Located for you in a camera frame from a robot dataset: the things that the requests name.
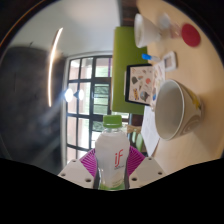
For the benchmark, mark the white bottle with green cap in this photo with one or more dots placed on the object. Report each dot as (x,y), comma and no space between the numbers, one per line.
(112,150)

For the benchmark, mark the wooden chairs with green seats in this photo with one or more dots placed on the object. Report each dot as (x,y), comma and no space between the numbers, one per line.
(136,136)

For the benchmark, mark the long curved ceiling light strip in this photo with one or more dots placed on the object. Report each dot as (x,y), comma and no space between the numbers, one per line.
(53,63)

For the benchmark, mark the flat round red coaster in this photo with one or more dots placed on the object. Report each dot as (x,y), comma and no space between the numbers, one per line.
(191,35)

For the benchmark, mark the green upholstered bench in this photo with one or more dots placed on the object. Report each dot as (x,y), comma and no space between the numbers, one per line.
(123,50)

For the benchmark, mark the small clear plastic packet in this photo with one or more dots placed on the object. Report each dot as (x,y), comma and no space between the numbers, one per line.
(170,25)

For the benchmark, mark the blue-capped glue stick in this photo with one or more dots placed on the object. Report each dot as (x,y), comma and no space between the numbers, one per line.
(150,57)

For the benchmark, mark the black pendant lamps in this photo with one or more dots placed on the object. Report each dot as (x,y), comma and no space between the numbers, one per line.
(74,95)

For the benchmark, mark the colourful sticker sheet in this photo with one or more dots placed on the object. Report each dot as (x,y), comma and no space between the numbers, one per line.
(159,80)

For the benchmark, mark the black-framed window wall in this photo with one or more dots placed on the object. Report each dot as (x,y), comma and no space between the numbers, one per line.
(85,113)

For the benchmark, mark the cream ceramic cup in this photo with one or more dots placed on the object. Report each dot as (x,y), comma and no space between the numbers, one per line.
(173,110)

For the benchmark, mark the white paper sheet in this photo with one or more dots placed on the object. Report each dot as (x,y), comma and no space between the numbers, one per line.
(150,130)

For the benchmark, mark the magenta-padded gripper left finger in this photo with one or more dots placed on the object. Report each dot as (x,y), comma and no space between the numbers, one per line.
(75,171)

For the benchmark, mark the black-framed tablet with sticker picture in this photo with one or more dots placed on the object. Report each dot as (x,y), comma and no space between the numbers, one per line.
(140,83)

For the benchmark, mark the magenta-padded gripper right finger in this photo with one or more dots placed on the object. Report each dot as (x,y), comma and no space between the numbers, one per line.
(146,171)

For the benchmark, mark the white bowl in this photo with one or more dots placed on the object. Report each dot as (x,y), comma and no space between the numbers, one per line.
(146,31)

